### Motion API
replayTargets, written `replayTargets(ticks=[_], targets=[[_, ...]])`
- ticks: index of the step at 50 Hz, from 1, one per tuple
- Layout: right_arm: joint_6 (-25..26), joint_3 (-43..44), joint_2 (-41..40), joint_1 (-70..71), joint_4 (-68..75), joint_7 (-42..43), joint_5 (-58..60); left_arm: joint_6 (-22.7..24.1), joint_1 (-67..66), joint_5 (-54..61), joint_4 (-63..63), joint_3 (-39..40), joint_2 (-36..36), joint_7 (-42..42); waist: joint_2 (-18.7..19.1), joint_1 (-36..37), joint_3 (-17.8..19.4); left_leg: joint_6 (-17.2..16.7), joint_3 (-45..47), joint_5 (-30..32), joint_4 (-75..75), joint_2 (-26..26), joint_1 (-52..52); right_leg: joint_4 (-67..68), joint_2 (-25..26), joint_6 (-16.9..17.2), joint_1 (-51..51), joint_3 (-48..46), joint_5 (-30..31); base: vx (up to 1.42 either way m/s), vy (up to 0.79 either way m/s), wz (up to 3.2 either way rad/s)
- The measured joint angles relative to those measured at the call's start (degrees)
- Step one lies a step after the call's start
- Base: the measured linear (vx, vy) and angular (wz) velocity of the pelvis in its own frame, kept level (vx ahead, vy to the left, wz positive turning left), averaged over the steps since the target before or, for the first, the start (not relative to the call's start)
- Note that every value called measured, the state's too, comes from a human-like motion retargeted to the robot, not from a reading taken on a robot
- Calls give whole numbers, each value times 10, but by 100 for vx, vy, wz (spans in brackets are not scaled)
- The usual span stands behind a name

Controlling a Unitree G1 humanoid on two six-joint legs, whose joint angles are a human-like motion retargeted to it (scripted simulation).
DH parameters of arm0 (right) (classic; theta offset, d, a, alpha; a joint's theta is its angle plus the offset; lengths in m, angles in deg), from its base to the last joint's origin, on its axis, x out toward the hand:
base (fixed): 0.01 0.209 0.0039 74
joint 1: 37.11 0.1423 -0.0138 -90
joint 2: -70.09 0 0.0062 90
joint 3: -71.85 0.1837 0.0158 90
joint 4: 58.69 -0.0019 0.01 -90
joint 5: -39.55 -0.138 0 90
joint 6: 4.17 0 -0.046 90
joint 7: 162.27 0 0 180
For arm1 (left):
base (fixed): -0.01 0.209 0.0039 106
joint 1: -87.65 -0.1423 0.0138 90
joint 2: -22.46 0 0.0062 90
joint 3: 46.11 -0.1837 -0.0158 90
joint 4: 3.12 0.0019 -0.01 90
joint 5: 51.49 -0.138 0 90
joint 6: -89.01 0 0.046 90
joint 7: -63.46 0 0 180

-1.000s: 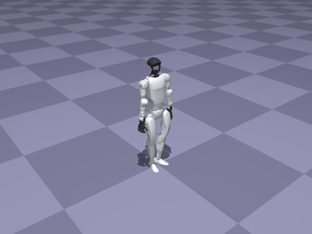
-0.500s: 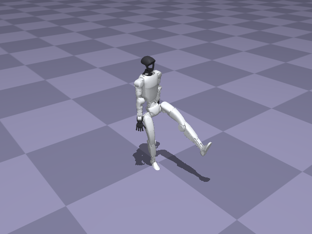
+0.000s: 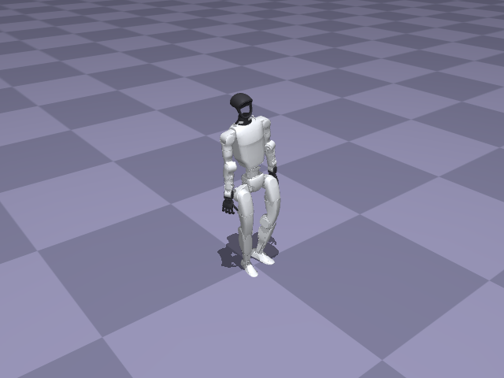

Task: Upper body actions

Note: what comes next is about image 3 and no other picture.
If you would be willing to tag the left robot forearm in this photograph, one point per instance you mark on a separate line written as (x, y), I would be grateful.
(271, 160)

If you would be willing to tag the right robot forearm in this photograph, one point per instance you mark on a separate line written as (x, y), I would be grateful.
(228, 181)

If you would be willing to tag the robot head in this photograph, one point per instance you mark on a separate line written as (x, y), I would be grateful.
(239, 101)

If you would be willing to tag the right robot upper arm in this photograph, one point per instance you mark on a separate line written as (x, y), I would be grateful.
(227, 139)

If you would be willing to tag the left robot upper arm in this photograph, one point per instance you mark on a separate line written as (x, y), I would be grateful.
(269, 144)

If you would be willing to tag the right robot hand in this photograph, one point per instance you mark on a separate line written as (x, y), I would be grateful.
(228, 204)

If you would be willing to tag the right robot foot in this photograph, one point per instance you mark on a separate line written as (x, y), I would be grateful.
(249, 269)

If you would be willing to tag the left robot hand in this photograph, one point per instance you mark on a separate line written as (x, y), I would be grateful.
(273, 173)

